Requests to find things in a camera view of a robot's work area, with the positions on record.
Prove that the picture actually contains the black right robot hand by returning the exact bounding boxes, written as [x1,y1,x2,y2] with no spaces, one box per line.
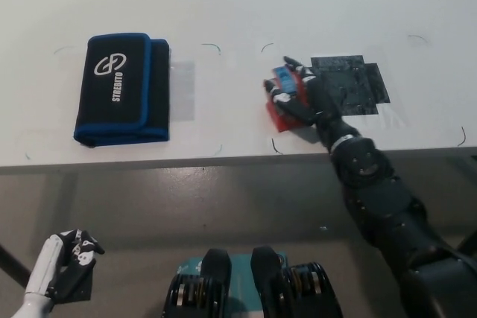
[263,56,359,147]

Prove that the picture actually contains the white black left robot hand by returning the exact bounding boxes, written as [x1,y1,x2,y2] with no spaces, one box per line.
[24,228,106,299]

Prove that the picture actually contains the red tape dispenser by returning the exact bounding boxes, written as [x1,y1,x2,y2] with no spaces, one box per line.
[263,66,311,133]

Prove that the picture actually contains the black tape patch marker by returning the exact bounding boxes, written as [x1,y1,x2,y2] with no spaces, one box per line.
[309,55,391,116]

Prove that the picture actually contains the clear tape strip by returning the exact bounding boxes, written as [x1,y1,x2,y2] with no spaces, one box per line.
[169,60,196,122]

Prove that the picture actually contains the black blue-edged notebook pouch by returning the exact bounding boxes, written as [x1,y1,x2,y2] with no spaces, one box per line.
[72,32,171,147]

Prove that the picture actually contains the dark table leg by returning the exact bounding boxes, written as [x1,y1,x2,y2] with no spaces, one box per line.
[0,242,33,279]
[456,235,477,256]

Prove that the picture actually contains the black floor plate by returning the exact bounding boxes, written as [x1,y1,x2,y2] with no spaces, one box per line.
[51,267,94,302]

